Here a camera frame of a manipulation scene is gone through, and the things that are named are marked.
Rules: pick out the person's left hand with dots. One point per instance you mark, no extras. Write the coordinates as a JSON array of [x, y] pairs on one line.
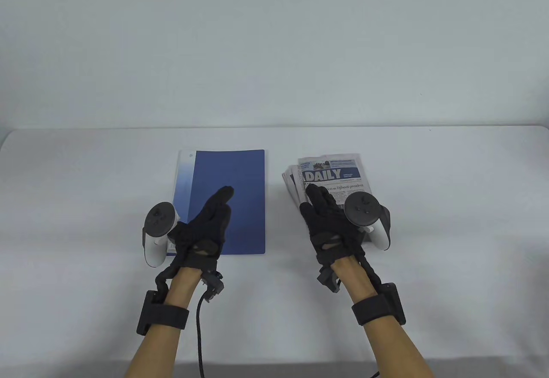
[[201, 236]]

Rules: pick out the person's right hand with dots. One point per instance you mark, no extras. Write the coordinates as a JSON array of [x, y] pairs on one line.
[[326, 228]]

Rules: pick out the blue folder with clear sleeves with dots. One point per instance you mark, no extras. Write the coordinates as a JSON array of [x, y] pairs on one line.
[[240, 172]]

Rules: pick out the person's left forearm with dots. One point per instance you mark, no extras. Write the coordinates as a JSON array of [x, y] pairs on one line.
[[171, 343]]

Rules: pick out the person's right forearm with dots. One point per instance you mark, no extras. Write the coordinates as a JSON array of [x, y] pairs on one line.
[[386, 343]]

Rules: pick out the white and black right controller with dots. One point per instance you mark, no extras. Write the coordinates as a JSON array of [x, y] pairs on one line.
[[362, 208]]

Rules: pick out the white and black controller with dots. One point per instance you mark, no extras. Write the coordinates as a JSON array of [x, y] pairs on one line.
[[362, 208], [155, 223]]

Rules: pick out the white and black left controller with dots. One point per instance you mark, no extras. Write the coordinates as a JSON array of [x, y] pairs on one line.
[[155, 223]]

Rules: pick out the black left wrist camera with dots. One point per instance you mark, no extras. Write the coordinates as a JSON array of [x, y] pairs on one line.
[[212, 285]]

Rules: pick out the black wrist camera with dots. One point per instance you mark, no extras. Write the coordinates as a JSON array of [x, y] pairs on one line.
[[212, 285], [328, 279]]

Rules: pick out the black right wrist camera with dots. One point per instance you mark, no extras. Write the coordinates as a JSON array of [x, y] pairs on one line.
[[328, 279]]

